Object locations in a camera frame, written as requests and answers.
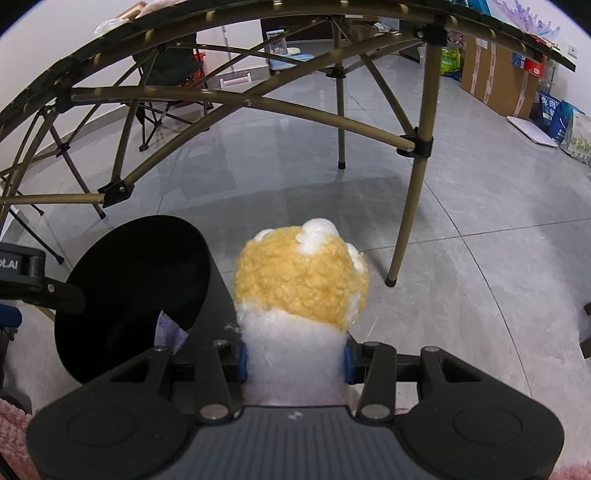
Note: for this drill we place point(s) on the black trash bin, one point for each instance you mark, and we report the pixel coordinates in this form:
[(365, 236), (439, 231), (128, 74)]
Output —
[(108, 311)]

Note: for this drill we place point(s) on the yellow white plush toy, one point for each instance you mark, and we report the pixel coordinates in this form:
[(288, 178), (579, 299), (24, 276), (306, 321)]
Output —
[(297, 291)]

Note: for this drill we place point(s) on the purple knitted cloth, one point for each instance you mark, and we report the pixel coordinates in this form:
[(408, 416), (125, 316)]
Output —
[(168, 334)]

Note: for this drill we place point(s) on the pink fuzzy sleeve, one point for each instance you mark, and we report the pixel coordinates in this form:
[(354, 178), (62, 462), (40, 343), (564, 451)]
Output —
[(14, 423)]

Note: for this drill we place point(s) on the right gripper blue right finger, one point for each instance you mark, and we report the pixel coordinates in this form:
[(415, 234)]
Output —
[(349, 365)]

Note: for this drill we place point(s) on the cardboard boxes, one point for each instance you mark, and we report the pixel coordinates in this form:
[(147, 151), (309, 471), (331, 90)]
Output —
[(490, 76)]

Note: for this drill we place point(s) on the folding camping table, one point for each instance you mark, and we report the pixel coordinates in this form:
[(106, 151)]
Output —
[(364, 32)]

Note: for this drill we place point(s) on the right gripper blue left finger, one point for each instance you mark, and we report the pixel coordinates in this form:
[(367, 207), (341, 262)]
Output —
[(242, 362)]

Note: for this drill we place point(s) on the black folding chair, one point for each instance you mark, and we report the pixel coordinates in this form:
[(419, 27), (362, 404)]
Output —
[(172, 65)]

